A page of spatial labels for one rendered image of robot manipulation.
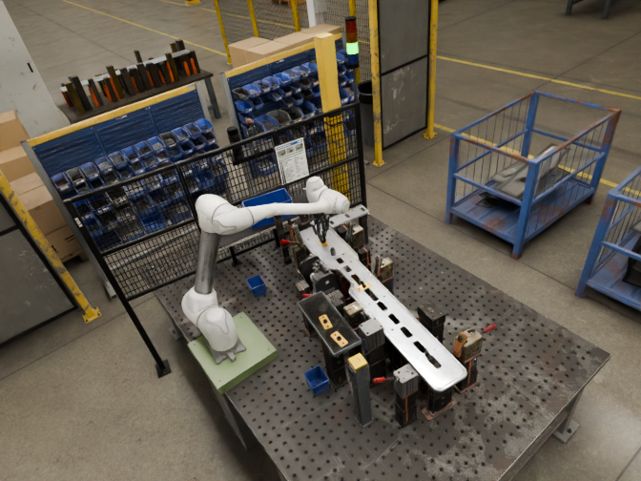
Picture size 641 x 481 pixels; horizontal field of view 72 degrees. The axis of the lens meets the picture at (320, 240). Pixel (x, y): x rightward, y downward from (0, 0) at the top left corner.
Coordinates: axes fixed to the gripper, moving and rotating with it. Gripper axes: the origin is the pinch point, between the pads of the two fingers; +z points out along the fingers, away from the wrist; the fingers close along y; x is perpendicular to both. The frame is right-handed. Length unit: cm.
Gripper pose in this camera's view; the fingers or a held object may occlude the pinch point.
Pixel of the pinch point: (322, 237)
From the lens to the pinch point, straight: 272.0
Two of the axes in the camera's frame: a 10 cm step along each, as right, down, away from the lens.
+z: 1.2, 7.7, 6.2
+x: -4.7, -5.1, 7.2
